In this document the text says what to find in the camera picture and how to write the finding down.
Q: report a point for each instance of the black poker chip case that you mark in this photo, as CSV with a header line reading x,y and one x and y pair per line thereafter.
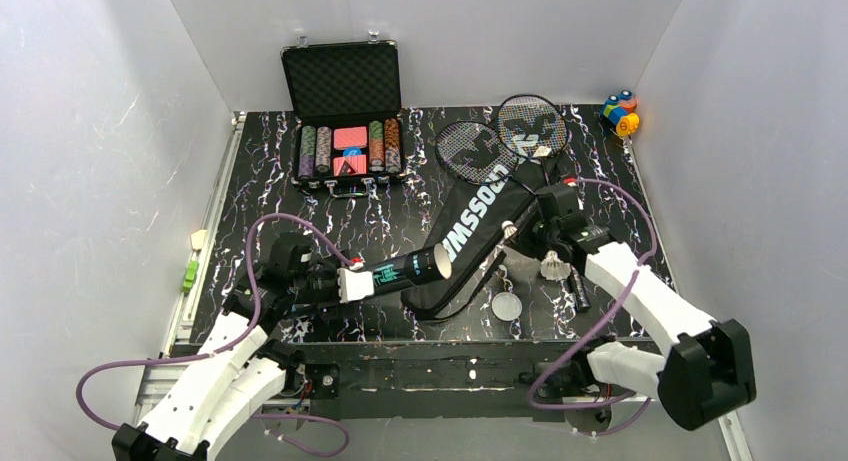
x,y
347,100

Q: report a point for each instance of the chrome case handle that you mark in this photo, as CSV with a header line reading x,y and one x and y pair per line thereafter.
x,y
347,191

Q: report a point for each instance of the badminton racket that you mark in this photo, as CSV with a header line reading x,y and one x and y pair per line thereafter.
x,y
486,156
557,207

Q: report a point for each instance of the clear tube lid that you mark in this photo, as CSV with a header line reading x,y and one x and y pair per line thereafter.
x,y
506,306

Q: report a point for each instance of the green clip on rail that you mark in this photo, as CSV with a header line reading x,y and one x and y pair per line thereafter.
x,y
190,276

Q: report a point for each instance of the right badminton racket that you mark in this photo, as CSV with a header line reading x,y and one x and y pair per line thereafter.
x,y
557,207

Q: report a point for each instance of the black shuttlecock tube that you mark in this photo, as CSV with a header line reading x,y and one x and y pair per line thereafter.
x,y
418,268

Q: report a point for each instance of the white shuttlecock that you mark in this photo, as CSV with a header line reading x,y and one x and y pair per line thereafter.
x,y
509,230
552,268

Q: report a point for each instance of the beige block on rail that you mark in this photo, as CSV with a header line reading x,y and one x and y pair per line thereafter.
x,y
198,239

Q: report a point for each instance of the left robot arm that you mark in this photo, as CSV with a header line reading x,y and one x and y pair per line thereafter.
x,y
239,367

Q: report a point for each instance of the black racket bag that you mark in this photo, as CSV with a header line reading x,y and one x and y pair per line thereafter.
x,y
468,226

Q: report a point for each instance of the left badminton racket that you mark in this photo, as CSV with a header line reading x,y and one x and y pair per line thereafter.
x,y
486,156

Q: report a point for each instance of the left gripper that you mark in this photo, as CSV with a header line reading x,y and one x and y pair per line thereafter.
x,y
330,285

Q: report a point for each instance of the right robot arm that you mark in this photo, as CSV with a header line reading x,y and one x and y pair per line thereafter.
x,y
704,368

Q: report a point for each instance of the colourful toy blocks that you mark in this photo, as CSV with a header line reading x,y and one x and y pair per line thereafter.
x,y
619,110

